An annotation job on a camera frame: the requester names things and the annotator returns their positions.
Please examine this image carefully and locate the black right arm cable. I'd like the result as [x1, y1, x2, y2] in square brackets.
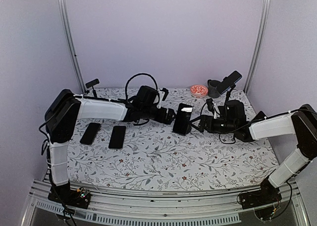
[200, 102, 251, 145]

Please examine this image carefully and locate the floral patterned table mat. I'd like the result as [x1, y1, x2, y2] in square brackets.
[51, 87, 282, 192]

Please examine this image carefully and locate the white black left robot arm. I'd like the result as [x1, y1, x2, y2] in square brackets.
[41, 86, 176, 209]

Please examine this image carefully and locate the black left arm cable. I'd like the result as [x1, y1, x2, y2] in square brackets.
[124, 73, 159, 103]

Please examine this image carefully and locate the red white patterned bowl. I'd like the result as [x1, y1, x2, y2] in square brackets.
[190, 85, 208, 98]

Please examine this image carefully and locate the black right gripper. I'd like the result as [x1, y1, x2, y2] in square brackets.
[189, 115, 237, 134]

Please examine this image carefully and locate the aluminium frame post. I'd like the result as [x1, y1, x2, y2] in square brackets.
[57, 0, 87, 93]
[244, 0, 271, 95]

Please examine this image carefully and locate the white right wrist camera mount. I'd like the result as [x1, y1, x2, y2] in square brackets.
[213, 107, 220, 119]

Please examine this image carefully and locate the left aluminium frame post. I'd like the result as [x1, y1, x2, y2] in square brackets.
[57, 0, 87, 93]

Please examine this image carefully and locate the black phone on tall stand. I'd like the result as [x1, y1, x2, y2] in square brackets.
[216, 70, 242, 94]

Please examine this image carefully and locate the aluminium front rail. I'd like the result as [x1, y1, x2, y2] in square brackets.
[21, 180, 312, 226]

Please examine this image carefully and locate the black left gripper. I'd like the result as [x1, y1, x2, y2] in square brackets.
[142, 106, 177, 125]

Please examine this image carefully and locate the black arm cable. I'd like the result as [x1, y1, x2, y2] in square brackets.
[124, 73, 159, 103]
[200, 102, 251, 145]

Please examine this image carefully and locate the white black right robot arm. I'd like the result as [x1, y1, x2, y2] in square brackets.
[186, 100, 317, 208]

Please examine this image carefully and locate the black phone with pink edge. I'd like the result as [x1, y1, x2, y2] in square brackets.
[80, 122, 101, 146]

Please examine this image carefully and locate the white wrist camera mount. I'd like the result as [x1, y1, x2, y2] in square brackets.
[213, 107, 220, 119]
[159, 88, 169, 103]

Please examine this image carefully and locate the right aluminium frame post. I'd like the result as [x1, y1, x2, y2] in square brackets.
[244, 0, 271, 95]

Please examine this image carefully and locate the black tall phone stand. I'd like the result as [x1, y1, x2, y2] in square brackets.
[225, 84, 236, 103]

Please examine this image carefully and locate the black round-base phone stand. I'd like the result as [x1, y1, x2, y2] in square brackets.
[85, 78, 100, 98]

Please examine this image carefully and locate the dark grey cup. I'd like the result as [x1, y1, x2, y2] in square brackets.
[207, 79, 220, 98]

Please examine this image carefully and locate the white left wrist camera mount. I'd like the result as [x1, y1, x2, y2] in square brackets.
[159, 88, 169, 103]

